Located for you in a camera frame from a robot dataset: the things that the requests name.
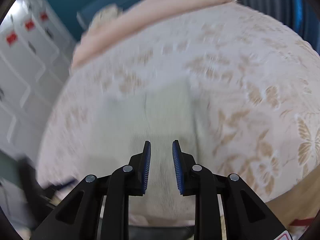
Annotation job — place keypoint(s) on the grey curtain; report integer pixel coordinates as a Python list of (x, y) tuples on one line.
[(265, 0)]

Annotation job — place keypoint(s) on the pink floral butterfly blanket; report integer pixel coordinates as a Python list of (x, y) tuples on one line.
[(237, 80)]

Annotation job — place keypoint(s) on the pink duvet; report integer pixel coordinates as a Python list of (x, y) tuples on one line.
[(150, 17)]

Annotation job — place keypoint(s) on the red wardrobe sticker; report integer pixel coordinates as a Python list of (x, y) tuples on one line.
[(29, 25), (12, 38), (44, 16)]

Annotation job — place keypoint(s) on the cream plush pillow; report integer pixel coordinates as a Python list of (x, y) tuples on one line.
[(106, 16)]

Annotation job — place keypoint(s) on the blue curtain panel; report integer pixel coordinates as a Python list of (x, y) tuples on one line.
[(300, 12)]

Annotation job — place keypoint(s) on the beige knit sweater black hearts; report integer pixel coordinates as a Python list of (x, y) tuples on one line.
[(160, 115)]

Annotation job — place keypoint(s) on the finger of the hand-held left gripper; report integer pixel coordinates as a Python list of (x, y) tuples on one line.
[(63, 183)]

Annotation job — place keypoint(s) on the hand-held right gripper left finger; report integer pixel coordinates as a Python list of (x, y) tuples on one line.
[(147, 167)]

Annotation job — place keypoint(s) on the white wardrobe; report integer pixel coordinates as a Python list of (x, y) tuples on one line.
[(30, 75)]

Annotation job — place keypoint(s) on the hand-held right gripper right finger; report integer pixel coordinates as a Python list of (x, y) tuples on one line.
[(176, 167)]

